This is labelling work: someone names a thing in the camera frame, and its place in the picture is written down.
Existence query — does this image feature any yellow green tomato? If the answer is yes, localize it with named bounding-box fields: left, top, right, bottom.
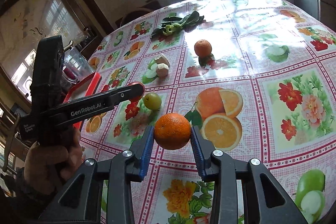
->
left=143, top=93, right=162, bottom=110

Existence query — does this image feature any orange tangerine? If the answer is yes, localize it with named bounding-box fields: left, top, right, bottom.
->
left=194, top=40, right=212, bottom=58
left=154, top=113, right=191, bottom=150

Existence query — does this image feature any left hand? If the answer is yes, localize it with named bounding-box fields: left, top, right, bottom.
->
left=23, top=128, right=83, bottom=194

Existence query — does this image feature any red rimmed white tray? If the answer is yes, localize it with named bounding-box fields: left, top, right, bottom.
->
left=63, top=72, right=101, bottom=133

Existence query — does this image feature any clear plastic pitcher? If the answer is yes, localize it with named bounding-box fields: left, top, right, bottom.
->
left=63, top=47, right=95, bottom=83

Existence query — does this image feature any floral fruit print tablecloth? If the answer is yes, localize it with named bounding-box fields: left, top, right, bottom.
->
left=81, top=0, right=335, bottom=223

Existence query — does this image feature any green leafy vegetable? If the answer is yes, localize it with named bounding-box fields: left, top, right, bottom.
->
left=151, top=11, right=205, bottom=38

